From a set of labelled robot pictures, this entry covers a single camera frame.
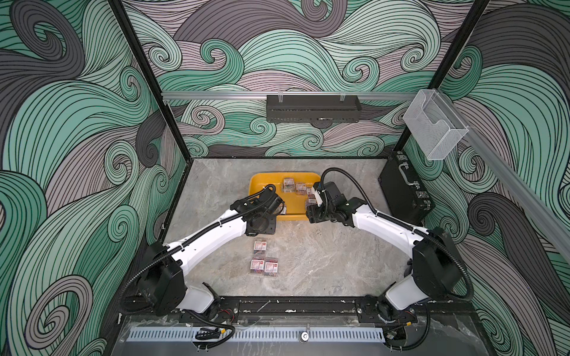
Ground paper clip box top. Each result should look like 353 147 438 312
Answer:
282 177 296 193

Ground yellow plastic storage tray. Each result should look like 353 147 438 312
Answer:
249 171 321 222

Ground paper clip box removed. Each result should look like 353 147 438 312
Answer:
249 257 265 275
264 258 279 277

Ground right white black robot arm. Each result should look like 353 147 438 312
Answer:
307 167 474 323

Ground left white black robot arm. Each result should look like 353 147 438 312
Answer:
119 184 283 316

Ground paper clip box under stack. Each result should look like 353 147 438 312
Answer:
295 182 307 195

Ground black briefcase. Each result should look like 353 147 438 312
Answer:
378 151 435 226

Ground black wall-mounted tray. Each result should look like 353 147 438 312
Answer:
266 96 362 127

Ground white slotted cable duct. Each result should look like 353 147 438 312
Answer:
126 326 385 344

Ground clear acrylic wall holder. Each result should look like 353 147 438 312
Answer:
403 89 469 161

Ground aluminium rail back wall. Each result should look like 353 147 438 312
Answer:
162 90 417 101

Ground aluminium rail wall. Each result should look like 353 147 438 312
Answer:
442 94 569 260
162 90 417 101

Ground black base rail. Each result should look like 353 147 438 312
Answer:
119 295 477 326

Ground aluminium rail right wall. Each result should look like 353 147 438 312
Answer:
442 94 569 260

